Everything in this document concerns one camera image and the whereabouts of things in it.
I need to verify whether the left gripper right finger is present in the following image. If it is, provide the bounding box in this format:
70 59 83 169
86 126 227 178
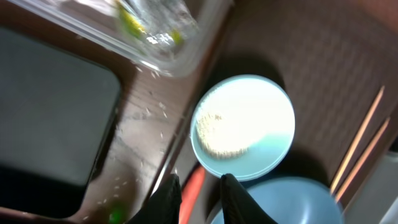
220 174 277 224

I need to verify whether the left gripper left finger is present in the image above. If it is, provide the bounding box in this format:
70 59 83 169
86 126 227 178
126 174 182 224

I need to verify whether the orange carrot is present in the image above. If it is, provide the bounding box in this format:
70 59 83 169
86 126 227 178
178 166 205 224

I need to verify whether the large blue plate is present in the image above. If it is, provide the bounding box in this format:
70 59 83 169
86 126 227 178
208 177 345 224

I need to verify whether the yellow green wrapper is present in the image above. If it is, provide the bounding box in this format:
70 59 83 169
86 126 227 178
116 0 184 46

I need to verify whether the grey plastic dishwasher rack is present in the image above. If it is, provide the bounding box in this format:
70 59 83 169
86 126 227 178
345 152 397 224

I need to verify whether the small blue rice dish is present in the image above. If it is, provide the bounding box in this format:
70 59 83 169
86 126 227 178
190 74 295 181

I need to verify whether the right wooden chopstick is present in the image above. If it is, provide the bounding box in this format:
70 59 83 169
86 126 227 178
335 117 391 202

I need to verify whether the wooden chopstick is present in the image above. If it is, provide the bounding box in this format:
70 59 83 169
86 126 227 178
335 117 391 202
330 86 385 194

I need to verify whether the black tray bin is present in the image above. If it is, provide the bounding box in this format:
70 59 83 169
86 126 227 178
1 28 121 218

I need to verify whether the clear plastic bin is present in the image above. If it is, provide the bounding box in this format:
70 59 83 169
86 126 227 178
11 0 231 77

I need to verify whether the left wooden chopstick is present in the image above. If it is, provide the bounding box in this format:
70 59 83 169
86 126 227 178
330 86 385 194

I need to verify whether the brown serving tray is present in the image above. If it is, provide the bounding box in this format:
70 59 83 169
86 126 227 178
149 0 398 224

